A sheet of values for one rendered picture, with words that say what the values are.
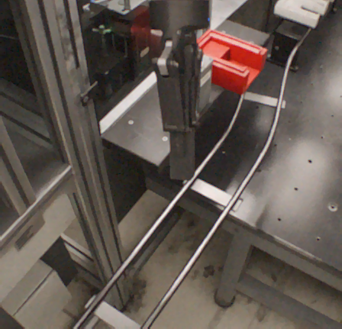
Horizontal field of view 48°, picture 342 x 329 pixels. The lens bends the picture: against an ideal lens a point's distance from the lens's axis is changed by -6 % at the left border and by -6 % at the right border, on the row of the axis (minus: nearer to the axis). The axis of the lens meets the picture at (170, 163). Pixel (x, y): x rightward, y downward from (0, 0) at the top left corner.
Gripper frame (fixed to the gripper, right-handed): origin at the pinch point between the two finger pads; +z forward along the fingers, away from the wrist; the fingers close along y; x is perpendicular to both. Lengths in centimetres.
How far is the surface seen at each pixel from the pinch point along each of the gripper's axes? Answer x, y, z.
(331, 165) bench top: 23, -59, 21
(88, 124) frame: -23.6, -14.0, 1.5
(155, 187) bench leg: -23, -43, 27
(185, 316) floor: -22, -61, 89
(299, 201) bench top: 15, -45, 27
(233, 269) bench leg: -3, -54, 57
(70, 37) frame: -19.9, -5.1, -15.6
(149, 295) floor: -37, -63, 84
